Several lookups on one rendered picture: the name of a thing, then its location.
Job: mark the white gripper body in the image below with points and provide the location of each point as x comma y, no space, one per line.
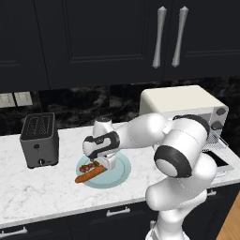
109,162

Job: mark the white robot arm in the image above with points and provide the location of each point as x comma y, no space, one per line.
175,150

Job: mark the red kebab skewer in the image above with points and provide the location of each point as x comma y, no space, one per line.
86,168

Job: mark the brown baguette bread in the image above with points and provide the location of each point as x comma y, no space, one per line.
89,175

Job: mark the dark grey toaster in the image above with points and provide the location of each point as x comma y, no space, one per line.
39,140

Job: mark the cream and silver toaster oven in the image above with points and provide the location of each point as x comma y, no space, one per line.
178,100

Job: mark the dark toaster oven knob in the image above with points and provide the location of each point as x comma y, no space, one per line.
221,111
217,126

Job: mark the dark base cupboard door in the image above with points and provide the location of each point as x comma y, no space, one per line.
218,209

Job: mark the light blue round plate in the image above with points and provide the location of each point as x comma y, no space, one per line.
116,175

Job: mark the dark drawer front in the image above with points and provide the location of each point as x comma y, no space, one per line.
40,229
112,226

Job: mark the beige wall outlet plate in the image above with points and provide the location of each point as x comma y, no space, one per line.
7,100
23,98

